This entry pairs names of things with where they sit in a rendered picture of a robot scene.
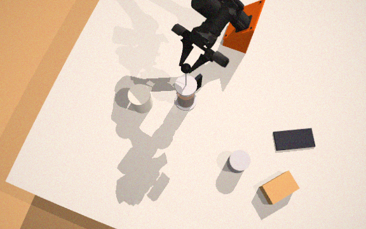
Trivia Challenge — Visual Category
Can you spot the french press coffee maker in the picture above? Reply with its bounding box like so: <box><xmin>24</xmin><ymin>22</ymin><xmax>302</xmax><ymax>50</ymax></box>
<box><xmin>175</xmin><ymin>63</ymin><xmax>203</xmax><ymax>111</ymax></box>

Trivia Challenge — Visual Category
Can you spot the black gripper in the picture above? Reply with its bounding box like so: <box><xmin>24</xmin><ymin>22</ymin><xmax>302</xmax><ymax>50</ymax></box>
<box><xmin>171</xmin><ymin>19</ymin><xmax>229</xmax><ymax>73</ymax></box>

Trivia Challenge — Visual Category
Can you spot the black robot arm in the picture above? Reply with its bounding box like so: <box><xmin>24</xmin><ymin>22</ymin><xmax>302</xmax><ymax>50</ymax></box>
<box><xmin>188</xmin><ymin>0</ymin><xmax>253</xmax><ymax>48</ymax></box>

